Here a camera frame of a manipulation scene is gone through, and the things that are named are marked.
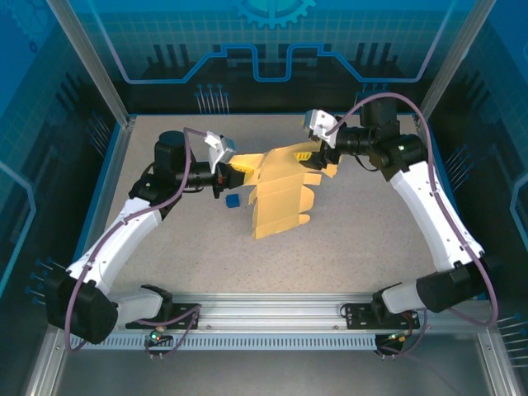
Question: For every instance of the small connector with green light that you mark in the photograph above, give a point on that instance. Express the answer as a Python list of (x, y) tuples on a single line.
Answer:
[(156, 336), (398, 338)]

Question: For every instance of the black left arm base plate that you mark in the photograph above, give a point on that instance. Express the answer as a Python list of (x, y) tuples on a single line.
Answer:
[(177, 307)]

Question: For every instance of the small blue cube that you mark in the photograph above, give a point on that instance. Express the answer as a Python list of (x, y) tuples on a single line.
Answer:
[(232, 201)]

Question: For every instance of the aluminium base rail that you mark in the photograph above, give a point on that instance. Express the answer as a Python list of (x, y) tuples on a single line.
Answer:
[(268, 309)]

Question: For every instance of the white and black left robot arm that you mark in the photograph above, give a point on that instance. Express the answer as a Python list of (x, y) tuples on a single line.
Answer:
[(123, 231)]

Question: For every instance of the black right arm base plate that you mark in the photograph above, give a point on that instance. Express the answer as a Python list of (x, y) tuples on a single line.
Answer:
[(356, 315)]

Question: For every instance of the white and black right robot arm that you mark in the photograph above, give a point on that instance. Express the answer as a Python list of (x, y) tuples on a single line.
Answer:
[(433, 214)]

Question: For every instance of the grey metal front panel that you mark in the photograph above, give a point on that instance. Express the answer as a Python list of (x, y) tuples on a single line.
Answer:
[(264, 371)]

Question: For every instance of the yellow paper box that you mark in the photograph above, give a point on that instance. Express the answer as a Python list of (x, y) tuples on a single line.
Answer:
[(280, 194)]

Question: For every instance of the aluminium frame post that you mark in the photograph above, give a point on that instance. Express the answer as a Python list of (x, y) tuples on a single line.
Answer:
[(458, 53), (87, 53)]

